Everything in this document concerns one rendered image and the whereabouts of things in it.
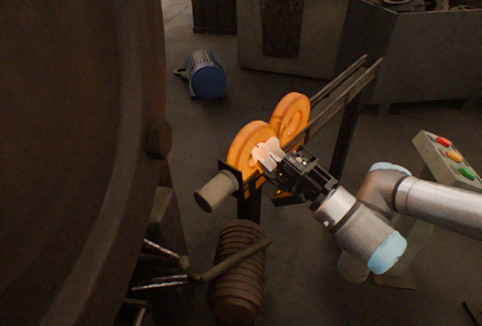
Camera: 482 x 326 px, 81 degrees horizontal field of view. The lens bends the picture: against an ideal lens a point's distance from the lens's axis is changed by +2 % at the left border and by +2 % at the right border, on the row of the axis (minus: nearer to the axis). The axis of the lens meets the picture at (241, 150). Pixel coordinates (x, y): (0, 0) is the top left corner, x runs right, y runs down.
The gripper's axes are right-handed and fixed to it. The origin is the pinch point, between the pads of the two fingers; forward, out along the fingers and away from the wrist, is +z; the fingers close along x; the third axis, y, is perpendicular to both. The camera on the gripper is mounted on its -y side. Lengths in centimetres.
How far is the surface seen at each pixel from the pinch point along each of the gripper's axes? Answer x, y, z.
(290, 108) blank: -12.4, 6.2, 0.5
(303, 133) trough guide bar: -18.7, -3.2, -4.1
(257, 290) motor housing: 17.4, -15.9, -22.4
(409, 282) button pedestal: -46, -54, -66
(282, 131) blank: -10.1, 0.6, -1.3
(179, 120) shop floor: -62, -107, 96
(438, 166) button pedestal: -41, -1, -37
